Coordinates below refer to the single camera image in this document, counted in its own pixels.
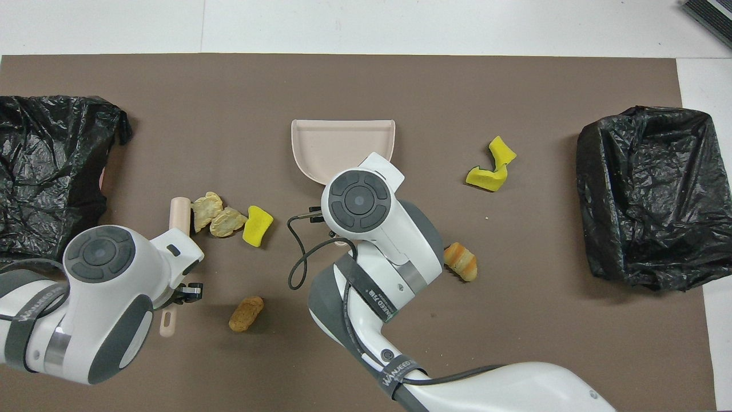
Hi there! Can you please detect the small yellow sponge piece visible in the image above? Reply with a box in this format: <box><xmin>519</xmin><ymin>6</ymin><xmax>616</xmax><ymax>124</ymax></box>
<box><xmin>242</xmin><ymin>205</ymin><xmax>275</xmax><ymax>248</ymax></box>

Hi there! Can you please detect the dark grey ribbed box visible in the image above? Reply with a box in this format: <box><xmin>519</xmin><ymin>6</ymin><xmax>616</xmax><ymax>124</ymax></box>
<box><xmin>681</xmin><ymin>0</ymin><xmax>732</xmax><ymax>50</ymax></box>

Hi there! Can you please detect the pale cracker piece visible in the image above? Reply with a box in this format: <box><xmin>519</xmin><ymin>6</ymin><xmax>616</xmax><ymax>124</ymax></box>
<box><xmin>191</xmin><ymin>192</ymin><xmax>224</xmax><ymax>233</ymax></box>
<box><xmin>209</xmin><ymin>207</ymin><xmax>249</xmax><ymax>238</ymax></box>

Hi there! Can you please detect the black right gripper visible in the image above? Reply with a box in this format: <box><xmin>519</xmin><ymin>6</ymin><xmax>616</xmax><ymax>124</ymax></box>
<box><xmin>308</xmin><ymin>206</ymin><xmax>335</xmax><ymax>236</ymax></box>

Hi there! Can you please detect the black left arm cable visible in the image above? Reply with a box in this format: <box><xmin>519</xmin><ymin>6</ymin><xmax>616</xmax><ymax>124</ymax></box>
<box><xmin>0</xmin><ymin>259</ymin><xmax>69</xmax><ymax>321</ymax></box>

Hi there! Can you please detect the beige hand brush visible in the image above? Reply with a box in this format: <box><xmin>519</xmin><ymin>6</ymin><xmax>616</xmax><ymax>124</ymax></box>
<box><xmin>160</xmin><ymin>197</ymin><xmax>192</xmax><ymax>338</ymax></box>

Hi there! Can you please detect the striped croissant toy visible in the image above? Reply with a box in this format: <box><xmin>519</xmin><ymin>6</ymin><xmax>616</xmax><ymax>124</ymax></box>
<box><xmin>444</xmin><ymin>241</ymin><xmax>478</xmax><ymax>283</ymax></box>

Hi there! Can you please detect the bent yellow sponge strip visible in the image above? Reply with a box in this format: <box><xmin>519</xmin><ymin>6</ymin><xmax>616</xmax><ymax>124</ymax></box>
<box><xmin>466</xmin><ymin>136</ymin><xmax>518</xmax><ymax>192</ymax></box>

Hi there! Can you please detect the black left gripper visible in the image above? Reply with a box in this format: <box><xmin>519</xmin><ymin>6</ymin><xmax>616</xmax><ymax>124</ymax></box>
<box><xmin>170</xmin><ymin>282</ymin><xmax>204</xmax><ymax>307</ymax></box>

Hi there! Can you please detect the brown paper table mat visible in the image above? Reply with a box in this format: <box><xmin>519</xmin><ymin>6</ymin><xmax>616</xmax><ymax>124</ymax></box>
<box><xmin>0</xmin><ymin>53</ymin><xmax>717</xmax><ymax>412</ymax></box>

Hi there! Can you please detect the beige plastic dustpan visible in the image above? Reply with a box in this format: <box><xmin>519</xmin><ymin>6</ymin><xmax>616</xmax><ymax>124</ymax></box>
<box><xmin>291</xmin><ymin>119</ymin><xmax>396</xmax><ymax>247</ymax></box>

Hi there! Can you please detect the black trash bag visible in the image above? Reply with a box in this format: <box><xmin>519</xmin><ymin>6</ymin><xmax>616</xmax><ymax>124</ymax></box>
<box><xmin>576</xmin><ymin>105</ymin><xmax>719</xmax><ymax>292</ymax></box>
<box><xmin>0</xmin><ymin>94</ymin><xmax>134</xmax><ymax>270</ymax></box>

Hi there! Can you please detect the brown nugget toy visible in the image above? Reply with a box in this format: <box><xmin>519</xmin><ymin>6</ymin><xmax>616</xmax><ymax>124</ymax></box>
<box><xmin>228</xmin><ymin>295</ymin><xmax>265</xmax><ymax>333</ymax></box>

